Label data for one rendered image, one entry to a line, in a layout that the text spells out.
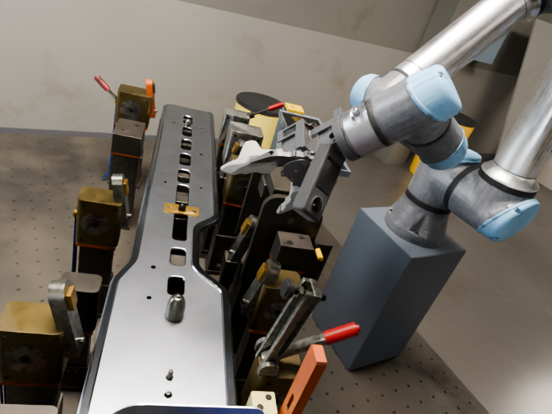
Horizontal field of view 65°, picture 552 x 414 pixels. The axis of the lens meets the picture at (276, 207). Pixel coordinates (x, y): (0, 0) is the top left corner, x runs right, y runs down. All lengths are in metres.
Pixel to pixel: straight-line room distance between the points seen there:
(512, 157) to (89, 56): 2.84
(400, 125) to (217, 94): 3.09
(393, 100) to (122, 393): 0.56
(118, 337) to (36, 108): 2.78
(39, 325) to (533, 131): 0.89
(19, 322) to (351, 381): 0.83
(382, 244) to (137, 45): 2.61
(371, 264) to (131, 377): 0.64
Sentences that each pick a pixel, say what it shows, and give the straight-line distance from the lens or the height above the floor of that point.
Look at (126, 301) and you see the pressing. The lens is 0.83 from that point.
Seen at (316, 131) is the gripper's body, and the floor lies 1.37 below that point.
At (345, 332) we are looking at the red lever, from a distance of 0.69.
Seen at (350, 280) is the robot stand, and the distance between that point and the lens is 1.18.
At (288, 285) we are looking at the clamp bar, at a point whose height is 1.22.
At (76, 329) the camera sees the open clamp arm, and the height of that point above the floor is 1.03.
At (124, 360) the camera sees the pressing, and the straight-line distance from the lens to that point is 0.75.
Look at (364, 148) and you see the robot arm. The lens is 0.64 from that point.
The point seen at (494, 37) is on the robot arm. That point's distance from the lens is 0.89.
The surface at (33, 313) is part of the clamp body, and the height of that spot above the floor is 1.04.
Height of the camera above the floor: 1.59
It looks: 30 degrees down
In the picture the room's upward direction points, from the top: 19 degrees clockwise
